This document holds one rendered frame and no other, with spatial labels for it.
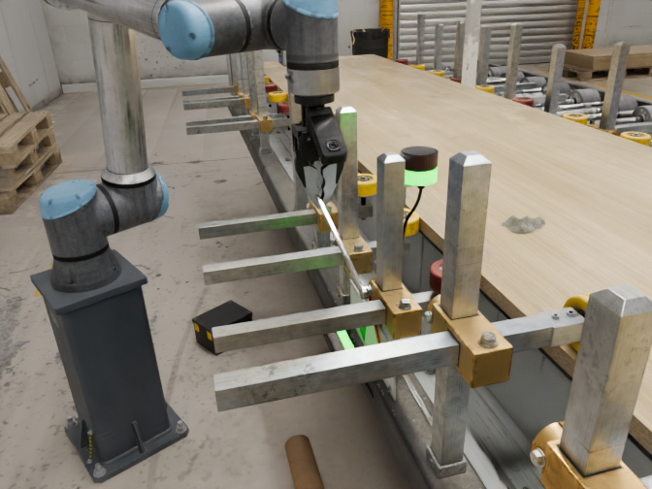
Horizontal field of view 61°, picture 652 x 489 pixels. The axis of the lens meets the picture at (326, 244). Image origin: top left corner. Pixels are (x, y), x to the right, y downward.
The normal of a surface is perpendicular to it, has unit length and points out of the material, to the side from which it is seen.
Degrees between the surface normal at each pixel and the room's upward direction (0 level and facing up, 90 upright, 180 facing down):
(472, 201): 90
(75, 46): 90
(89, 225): 90
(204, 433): 0
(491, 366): 90
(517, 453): 0
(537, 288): 0
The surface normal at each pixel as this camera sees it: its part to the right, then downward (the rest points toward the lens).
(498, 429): -0.04, -0.90
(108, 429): 0.64, 0.31
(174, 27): -0.63, 0.37
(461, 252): 0.25, 0.41
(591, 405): -0.97, 0.14
